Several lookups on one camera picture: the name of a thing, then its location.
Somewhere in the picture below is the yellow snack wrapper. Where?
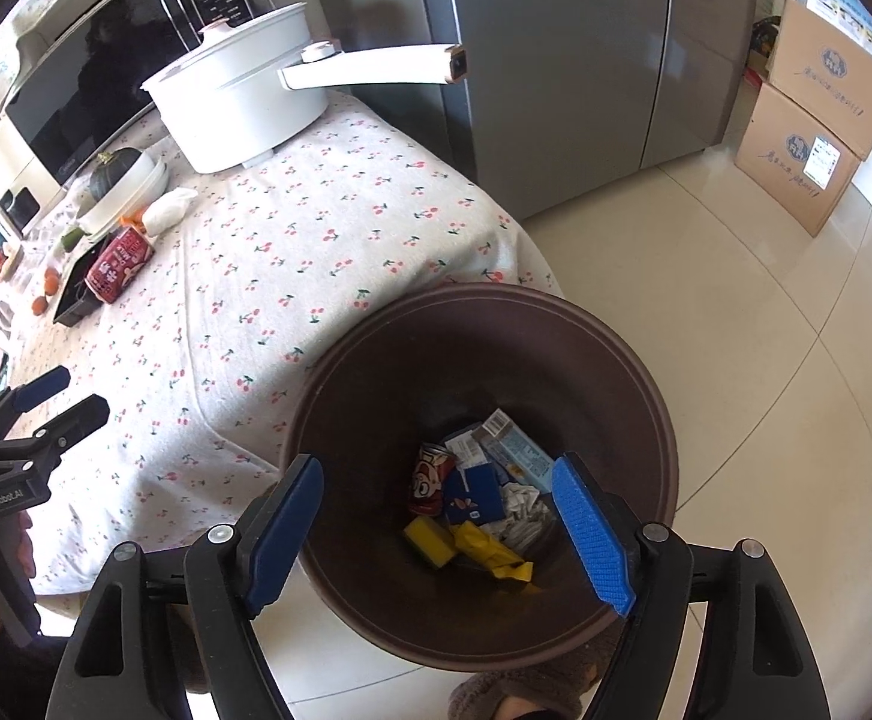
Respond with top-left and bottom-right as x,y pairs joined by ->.
451,521 -> 536,586

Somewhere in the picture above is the red snack cup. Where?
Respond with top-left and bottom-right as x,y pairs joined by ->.
408,441 -> 458,517

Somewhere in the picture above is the grey refrigerator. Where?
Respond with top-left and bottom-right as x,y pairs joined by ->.
297,0 -> 759,220

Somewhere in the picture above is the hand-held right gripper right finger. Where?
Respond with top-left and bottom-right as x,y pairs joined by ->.
552,452 -> 831,720

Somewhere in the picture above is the brown fuzzy slipper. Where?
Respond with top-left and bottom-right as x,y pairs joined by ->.
447,645 -> 617,720

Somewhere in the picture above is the black plastic box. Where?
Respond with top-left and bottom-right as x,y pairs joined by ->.
53,251 -> 115,327

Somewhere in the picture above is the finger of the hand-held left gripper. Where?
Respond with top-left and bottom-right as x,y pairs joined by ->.
8,394 -> 111,466
0,365 -> 71,428

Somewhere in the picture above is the yellow green sponge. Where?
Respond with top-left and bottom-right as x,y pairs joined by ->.
404,516 -> 458,567

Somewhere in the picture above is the white tissue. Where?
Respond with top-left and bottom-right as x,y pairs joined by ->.
496,484 -> 557,552

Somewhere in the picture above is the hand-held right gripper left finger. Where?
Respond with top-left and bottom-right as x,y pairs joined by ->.
46,454 -> 324,720

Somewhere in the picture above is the white electric pot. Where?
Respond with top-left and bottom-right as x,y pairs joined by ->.
141,2 -> 471,173

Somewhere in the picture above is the black microwave oven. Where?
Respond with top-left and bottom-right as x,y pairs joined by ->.
5,0 -> 253,188

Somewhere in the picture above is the green pumpkin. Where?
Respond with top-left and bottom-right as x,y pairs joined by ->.
89,148 -> 145,203

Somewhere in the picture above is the dark blue snack box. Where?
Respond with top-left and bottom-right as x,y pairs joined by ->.
442,465 -> 508,526

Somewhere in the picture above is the cherry print tablecloth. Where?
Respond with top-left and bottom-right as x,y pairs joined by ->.
0,86 -> 564,597

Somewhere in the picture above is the light blue milk carton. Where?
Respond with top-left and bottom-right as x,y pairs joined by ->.
477,409 -> 557,496

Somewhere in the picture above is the white air fryer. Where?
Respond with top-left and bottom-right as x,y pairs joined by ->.
0,180 -> 47,237

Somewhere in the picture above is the brown plastic bin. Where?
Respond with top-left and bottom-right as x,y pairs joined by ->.
277,285 -> 681,672

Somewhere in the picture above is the cardboard box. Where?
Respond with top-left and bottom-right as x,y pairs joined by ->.
734,80 -> 861,239
768,0 -> 872,161

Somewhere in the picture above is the white bowl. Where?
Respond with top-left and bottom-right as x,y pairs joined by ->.
80,154 -> 160,230

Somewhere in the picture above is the crumpled white bag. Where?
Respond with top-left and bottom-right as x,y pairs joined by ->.
141,187 -> 199,232

